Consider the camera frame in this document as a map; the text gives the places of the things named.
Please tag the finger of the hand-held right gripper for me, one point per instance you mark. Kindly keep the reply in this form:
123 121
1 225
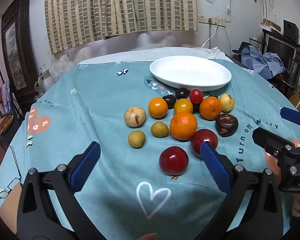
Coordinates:
267 137
293 116

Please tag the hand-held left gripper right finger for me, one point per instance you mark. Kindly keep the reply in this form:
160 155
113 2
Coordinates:
213 166

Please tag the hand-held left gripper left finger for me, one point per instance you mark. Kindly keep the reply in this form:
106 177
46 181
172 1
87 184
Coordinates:
86 166

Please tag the large red plum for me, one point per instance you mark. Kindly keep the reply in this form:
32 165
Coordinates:
173 160
203 137

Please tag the wrinkled dark brown passion fruit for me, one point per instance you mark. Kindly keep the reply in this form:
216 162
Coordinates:
226 125

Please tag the large orange mandarin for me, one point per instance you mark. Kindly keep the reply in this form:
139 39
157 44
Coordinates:
183 125

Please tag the pale yellow spotted fruit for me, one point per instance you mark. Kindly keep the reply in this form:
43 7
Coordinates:
227 102

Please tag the yellow orange plum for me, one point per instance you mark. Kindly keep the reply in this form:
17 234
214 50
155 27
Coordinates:
183 105

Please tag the dark purple plum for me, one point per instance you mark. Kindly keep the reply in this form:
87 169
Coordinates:
181 93
168 101
196 108
212 96

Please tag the pale beige passion fruit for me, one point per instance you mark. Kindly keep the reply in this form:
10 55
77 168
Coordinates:
135 116

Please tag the small red tomato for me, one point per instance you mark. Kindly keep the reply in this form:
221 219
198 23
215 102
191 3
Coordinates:
196 96

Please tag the white oval plate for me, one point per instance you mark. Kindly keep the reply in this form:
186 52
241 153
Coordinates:
190 72

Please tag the person's right hand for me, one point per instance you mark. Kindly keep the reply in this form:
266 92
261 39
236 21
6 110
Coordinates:
298 205

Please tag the person's left hand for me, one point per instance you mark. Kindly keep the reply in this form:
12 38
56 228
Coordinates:
145 237

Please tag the teal printed blanket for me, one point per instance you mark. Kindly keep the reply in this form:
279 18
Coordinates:
102 120

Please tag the small potato front left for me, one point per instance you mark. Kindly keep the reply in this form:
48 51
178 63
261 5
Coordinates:
136 139

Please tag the blue cloth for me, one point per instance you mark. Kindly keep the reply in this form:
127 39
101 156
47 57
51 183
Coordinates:
262 61

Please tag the small yellow green fruit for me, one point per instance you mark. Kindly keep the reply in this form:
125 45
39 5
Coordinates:
159 129

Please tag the black monitor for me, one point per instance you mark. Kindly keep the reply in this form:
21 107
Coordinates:
281 50

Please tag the black speaker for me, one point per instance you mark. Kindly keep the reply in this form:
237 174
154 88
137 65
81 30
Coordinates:
290 28

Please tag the brown cushion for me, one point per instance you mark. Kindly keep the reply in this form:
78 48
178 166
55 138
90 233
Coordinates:
1 125

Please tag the cardboard box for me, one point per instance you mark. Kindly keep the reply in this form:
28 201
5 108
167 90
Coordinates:
271 24

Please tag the white jug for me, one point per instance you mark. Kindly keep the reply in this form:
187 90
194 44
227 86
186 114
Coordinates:
47 79

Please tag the white towel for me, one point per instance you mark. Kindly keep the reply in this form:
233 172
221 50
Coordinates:
130 56

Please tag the dark framed painting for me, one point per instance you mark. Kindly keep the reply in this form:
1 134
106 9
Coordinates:
16 47

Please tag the checked beige grey curtain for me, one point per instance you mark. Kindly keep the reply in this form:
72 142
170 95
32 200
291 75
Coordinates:
120 7

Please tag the white wall socket strip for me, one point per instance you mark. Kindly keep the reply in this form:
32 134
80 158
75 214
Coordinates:
218 21

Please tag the white wall socket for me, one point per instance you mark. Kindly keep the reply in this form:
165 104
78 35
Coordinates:
202 18

